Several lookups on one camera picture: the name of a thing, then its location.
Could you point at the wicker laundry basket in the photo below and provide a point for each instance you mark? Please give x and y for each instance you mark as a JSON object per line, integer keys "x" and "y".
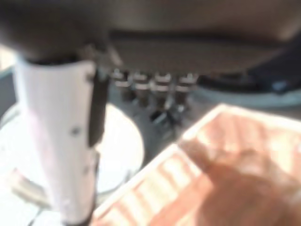
{"x": 211, "y": 176}

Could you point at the washing machine glass door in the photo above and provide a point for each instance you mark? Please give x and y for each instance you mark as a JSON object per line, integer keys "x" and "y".
{"x": 122, "y": 146}

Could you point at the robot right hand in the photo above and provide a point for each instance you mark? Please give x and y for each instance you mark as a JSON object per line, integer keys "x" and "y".
{"x": 164, "y": 28}

